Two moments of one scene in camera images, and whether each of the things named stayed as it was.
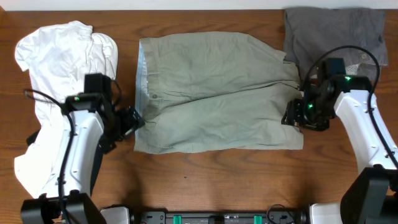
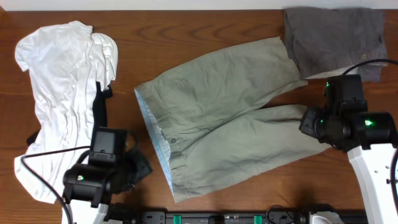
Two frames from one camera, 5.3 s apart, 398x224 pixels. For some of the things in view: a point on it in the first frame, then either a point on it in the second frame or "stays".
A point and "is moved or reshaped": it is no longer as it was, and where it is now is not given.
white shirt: x=57 y=58 stays
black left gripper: x=133 y=120 → x=143 y=167
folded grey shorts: x=310 y=32 stays
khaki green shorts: x=214 y=93 is moved or reshaped
